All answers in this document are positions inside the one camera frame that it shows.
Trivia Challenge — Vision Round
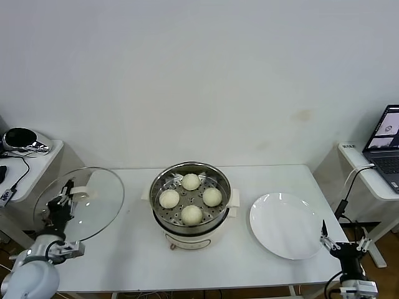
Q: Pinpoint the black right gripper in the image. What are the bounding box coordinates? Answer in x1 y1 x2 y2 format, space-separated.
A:
319 219 373 277

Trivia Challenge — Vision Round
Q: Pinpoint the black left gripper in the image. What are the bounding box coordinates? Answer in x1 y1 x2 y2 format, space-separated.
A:
39 177 78 238

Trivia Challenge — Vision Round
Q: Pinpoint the round glass pot lid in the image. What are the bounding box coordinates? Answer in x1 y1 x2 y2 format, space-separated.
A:
32 166 125 242

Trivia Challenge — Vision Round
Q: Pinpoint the white steamed baozi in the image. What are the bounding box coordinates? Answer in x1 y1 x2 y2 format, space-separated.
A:
181 173 201 191
202 187 223 207
158 189 181 209
180 204 203 226

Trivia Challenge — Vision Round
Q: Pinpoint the stainless steel steamer basket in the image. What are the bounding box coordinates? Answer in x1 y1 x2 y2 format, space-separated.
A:
149 161 233 235

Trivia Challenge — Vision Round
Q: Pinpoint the white side table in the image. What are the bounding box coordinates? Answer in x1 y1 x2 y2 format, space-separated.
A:
0 139 65 250
338 141 399 268

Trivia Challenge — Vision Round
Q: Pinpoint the small grey usb adapter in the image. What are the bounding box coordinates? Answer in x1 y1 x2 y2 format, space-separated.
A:
0 187 18 208

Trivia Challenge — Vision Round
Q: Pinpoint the white round plate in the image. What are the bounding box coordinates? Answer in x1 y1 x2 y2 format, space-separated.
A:
249 192 327 261

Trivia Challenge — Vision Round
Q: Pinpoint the dark grey open laptop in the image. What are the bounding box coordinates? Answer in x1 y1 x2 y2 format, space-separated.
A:
362 104 399 194

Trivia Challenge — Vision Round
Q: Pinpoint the cream electric cooking pot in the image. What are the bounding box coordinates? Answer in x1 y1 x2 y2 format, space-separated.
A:
140 186 242 252

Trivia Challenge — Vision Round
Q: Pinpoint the black laptop power cable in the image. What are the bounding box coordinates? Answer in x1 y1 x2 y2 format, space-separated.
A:
335 163 377 225

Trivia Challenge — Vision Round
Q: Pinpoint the thin black desk cable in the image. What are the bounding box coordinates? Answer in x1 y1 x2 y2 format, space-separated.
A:
0 154 31 191

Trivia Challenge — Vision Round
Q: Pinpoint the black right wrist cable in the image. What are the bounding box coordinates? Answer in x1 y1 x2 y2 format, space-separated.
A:
324 270 344 299

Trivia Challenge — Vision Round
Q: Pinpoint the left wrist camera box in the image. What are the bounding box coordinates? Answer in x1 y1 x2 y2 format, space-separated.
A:
51 239 86 259

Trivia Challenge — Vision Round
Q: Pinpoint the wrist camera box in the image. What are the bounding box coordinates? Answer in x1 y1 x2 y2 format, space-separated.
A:
51 239 86 259
339 278 378 299

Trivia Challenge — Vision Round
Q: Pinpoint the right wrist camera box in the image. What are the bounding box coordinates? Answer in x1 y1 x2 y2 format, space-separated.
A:
339 278 378 299

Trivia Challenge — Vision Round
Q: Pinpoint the white laptop cable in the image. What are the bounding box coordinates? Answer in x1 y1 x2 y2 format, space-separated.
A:
342 168 364 200

